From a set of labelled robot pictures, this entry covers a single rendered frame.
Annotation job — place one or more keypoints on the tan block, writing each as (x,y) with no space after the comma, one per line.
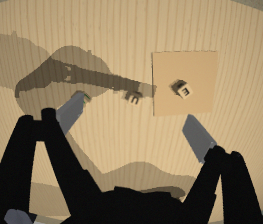
(135,98)
(87,99)
(183,89)

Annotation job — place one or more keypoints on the tan flat mat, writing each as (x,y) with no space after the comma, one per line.
(197,68)

